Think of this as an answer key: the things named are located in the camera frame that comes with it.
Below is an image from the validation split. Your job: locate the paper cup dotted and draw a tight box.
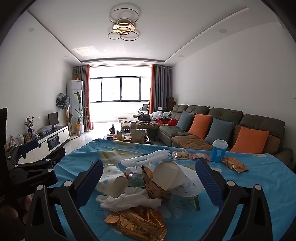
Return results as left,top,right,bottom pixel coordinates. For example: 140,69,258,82
95,164,128,198

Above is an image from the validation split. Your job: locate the white tissue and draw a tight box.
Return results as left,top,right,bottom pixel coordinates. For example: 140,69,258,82
95,187,162,212

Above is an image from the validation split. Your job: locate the paper cup crushed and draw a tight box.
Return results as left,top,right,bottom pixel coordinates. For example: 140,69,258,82
152,161,203,197

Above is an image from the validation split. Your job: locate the gold foil wrapper front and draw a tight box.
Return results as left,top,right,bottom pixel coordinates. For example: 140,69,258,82
104,206,168,240

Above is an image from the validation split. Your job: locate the gold foil wrapper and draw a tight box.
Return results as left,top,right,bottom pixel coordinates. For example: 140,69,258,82
104,206,168,240
141,165,171,203

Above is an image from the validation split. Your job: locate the white foam fruit net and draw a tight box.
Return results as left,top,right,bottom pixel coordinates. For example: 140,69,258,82
121,150,171,167

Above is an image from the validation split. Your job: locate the person left hand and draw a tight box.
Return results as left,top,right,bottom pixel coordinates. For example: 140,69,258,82
1,195,32,232

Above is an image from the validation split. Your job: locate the white black tv cabinet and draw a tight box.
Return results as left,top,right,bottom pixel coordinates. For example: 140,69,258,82
16,126,70,164

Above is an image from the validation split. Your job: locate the blue floral tablecloth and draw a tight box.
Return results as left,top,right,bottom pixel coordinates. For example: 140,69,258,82
54,139,295,240

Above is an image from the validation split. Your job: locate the gold snack packet sealed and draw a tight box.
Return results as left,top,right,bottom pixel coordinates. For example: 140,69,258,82
221,157,249,173

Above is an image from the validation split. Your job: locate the small black monitor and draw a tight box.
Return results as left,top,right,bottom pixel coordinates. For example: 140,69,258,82
48,112,59,130

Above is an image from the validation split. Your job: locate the tall green potted plant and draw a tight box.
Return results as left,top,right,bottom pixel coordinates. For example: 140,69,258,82
70,90,89,136

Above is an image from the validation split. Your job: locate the orange cushion near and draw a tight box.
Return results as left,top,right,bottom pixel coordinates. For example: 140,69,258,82
230,126,269,154

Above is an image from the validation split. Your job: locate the orange cushion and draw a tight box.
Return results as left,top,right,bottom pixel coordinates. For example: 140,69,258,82
230,126,269,154
189,114,212,139

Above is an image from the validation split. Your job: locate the blue lidded cup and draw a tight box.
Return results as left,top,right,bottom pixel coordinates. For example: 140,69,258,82
211,140,228,163

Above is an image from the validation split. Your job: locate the pink snack packet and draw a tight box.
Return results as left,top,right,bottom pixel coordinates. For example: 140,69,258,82
189,153,212,162

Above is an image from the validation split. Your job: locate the clothes covered floor fan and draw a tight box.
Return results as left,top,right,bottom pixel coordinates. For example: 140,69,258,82
56,93,71,135

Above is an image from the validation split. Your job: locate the blue-grey cushion near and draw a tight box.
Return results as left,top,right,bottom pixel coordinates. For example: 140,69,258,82
205,118,234,144

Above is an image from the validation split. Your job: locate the blue-grey cushion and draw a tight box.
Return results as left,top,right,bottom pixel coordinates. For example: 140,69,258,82
176,111,194,132
205,118,234,144

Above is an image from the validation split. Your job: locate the clear biscuit packet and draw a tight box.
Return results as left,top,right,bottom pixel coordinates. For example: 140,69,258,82
171,151,190,160

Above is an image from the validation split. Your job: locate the white standing air conditioner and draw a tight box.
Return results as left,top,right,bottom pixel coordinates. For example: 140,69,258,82
66,80,83,134

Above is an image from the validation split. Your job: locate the orange cushion far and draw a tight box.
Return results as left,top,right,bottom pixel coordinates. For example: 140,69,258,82
189,114,212,139

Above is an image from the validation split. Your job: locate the dark green sectional sofa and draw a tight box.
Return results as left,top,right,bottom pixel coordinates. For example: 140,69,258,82
158,104,293,168

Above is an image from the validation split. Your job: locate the cluttered coffee table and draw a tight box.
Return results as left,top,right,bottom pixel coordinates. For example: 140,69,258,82
104,121,152,144

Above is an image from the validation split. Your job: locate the blue-grey cushion far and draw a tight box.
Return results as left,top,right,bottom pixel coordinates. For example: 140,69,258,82
176,111,194,132

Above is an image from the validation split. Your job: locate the left striped curtain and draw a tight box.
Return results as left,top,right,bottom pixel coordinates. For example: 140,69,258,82
73,65,92,131

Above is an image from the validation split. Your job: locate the striped curtain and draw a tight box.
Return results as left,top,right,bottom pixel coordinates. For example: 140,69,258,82
73,65,92,131
149,64,172,114

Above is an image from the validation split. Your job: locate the right striped curtain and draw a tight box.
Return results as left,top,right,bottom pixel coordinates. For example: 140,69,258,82
149,64,172,114

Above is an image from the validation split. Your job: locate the large window frame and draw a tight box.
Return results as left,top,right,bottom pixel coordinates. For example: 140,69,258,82
89,76,151,102

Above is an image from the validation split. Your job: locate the ring ceiling lamp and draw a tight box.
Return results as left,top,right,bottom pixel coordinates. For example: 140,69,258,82
107,3,140,42

